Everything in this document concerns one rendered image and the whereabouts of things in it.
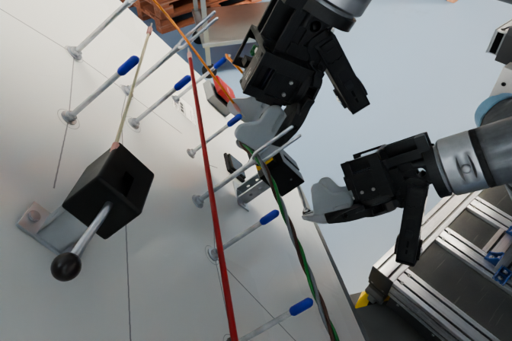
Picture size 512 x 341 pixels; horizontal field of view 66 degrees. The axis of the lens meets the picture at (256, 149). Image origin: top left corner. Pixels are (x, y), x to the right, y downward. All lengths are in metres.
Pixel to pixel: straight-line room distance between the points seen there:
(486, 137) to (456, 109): 2.34
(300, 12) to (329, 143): 1.96
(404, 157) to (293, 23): 0.23
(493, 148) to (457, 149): 0.04
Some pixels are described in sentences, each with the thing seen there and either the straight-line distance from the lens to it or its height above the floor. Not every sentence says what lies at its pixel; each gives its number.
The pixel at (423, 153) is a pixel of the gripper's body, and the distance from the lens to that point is 0.54.
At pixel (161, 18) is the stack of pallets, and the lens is 3.46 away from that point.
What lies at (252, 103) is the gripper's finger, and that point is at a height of 1.24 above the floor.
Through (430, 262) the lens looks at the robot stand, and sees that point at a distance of 1.70.
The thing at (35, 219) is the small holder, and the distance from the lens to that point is 0.29.
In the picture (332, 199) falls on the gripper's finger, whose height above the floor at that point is 1.10.
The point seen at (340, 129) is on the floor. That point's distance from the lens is 2.47.
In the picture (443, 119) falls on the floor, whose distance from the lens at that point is 2.75.
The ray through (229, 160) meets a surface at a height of 1.12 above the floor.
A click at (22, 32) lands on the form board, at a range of 0.44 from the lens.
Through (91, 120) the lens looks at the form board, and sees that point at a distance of 0.41.
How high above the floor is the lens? 1.54
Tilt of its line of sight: 43 degrees down
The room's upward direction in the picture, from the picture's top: straight up
